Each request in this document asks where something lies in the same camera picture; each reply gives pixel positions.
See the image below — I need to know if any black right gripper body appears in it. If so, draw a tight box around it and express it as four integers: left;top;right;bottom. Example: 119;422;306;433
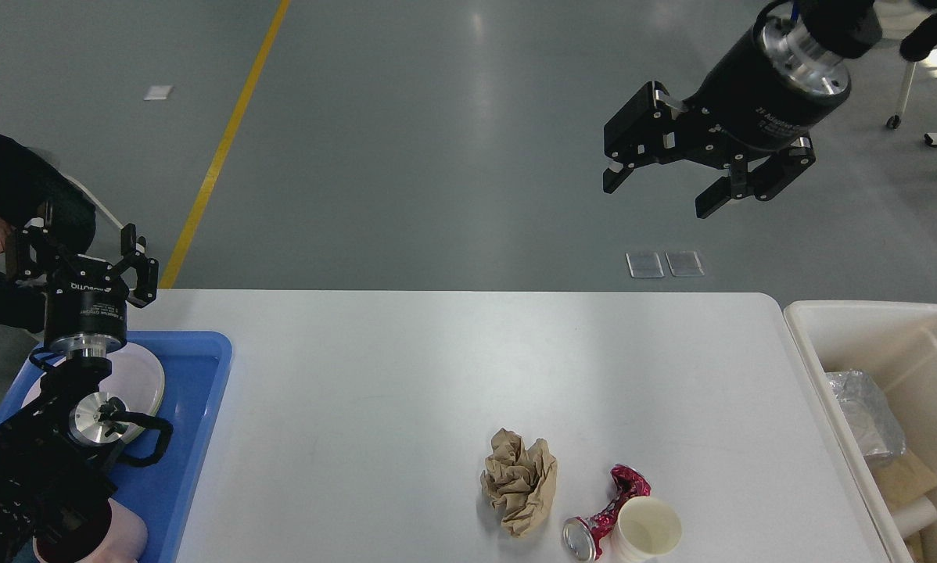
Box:
684;16;851;152

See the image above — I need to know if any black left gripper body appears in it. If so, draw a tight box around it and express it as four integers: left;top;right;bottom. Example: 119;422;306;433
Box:
44;279;129;357

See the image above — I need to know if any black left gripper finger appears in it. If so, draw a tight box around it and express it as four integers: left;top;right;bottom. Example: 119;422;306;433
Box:
6;206;117;293
109;222;159;309

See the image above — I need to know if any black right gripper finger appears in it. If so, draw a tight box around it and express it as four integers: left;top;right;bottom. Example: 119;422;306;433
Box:
603;80;732;195
695;138;816;220

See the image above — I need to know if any pink plate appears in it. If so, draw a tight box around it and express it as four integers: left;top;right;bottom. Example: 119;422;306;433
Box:
13;343;166;448

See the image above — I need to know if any pink mug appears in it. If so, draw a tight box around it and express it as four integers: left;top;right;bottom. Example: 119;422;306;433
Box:
31;498;148;562

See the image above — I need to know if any aluminium foil tray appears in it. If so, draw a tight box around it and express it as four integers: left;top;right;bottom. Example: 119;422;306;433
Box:
824;370;907;469

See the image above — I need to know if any brown paper bag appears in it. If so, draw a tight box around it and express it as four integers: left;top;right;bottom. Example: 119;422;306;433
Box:
872;451;937;562

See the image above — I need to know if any brown paper ball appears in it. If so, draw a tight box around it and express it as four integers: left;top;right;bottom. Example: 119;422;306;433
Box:
480;429;558;539

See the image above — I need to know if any crushed red soda can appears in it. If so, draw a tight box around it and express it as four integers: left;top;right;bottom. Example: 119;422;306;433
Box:
561;464;652;562

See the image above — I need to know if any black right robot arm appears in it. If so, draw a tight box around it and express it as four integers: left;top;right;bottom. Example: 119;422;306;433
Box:
603;1;883;220

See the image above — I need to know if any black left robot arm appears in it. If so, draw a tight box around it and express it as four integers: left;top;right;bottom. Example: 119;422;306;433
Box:
0;203;173;562

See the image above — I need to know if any seated person in black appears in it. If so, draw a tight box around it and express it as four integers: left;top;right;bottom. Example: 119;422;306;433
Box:
0;134;96;335

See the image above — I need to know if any white chair on left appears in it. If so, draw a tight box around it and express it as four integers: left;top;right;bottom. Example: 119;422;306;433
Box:
29;146;124;231

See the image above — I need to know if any white office chair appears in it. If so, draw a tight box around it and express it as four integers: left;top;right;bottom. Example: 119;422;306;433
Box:
873;1;937;131

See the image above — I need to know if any clear floor plate right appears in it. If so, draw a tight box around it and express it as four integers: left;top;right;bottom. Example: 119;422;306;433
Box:
665;252;705;278

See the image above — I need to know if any clear floor plate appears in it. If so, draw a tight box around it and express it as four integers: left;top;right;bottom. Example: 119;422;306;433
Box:
626;252;666;279
665;252;705;278

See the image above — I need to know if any clear floor plate left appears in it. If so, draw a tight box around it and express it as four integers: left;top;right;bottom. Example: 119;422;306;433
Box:
626;252;666;279

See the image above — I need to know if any white plastic bin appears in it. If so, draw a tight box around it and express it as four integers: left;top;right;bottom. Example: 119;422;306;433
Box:
784;300;937;562

